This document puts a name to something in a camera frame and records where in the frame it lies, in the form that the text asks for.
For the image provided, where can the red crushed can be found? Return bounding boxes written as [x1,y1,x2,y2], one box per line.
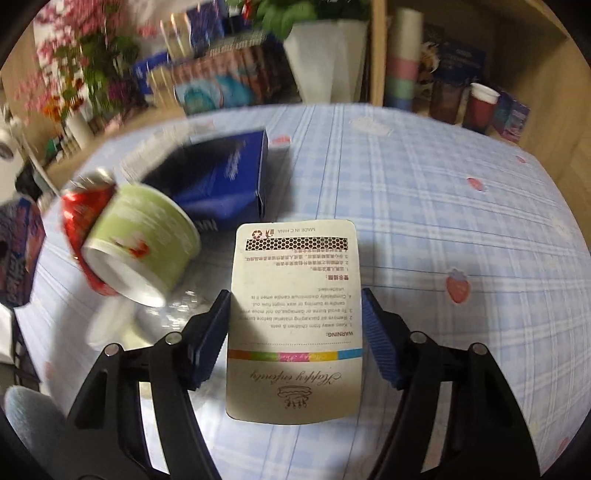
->
[60,168,121,296]

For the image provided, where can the clear crumpled plastic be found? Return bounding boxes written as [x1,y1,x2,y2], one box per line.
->
[90,286,218,356]

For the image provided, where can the red rose plant white pot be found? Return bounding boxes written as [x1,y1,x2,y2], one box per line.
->
[245,0,370,103]

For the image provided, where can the wooden low cabinet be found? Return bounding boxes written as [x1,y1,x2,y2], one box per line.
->
[28,92,185,185]

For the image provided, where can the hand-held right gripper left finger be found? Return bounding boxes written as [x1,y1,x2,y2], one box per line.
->
[67,290,232,480]

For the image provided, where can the small blue box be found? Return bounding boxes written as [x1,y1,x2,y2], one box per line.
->
[496,90,531,143]

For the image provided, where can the row of small brown bottles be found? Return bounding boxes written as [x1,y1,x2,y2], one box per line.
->
[46,131,84,162]

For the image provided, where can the green paper cup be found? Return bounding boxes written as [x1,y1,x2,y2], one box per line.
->
[82,184,201,308]

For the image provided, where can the red paper cup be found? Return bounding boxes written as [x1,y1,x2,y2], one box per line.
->
[463,83,501,134]

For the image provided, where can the blue checked tablecloth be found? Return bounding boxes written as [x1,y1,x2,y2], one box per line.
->
[14,104,591,480]

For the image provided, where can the dark blue printed box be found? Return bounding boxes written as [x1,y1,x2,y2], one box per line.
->
[434,39,485,84]

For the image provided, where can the wooden shelf unit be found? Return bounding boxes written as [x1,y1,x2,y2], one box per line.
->
[369,0,591,232]

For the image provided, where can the blue red printed packet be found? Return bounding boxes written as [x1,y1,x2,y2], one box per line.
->
[0,198,47,308]

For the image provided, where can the dark blue cardboard box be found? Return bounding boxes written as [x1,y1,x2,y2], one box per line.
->
[139,129,269,234]

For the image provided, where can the pink gift pack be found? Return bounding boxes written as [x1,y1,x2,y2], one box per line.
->
[173,44,301,116]

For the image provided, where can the pink flowers in white vase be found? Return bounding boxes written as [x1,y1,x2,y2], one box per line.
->
[14,0,139,148]

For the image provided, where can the white printed card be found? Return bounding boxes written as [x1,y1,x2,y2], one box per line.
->
[225,220,365,424]

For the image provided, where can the stack of pastel cups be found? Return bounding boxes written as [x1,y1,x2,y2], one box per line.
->
[385,8,424,110]

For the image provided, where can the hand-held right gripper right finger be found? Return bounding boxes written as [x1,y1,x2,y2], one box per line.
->
[361,287,541,480]

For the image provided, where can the dark brown jar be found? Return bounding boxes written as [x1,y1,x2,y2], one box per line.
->
[429,76,465,123]

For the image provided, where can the blue gold gift box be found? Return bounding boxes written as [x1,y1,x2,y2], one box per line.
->
[159,7,227,60]

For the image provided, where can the blue white carton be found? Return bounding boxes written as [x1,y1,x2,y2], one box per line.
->
[131,51,174,93]

